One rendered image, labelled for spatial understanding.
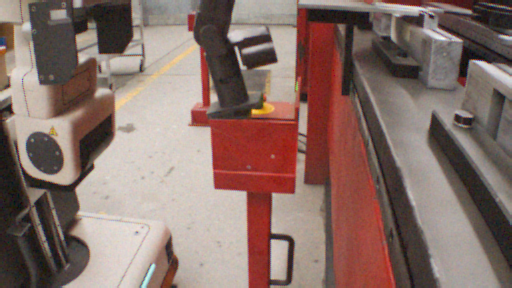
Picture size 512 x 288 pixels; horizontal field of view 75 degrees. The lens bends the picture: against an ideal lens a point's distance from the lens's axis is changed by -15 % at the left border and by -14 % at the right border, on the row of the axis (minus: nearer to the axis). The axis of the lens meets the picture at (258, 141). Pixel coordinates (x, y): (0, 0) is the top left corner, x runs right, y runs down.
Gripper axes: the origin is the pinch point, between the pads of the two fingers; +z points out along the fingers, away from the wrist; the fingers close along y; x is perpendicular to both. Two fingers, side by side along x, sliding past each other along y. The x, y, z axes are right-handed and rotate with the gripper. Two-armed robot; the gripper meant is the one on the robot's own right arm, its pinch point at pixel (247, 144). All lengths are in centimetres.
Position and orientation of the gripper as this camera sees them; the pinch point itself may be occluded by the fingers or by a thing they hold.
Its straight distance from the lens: 76.6
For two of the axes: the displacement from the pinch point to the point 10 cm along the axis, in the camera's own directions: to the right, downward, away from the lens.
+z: 2.6, 8.9, 3.9
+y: 9.6, -1.8, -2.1
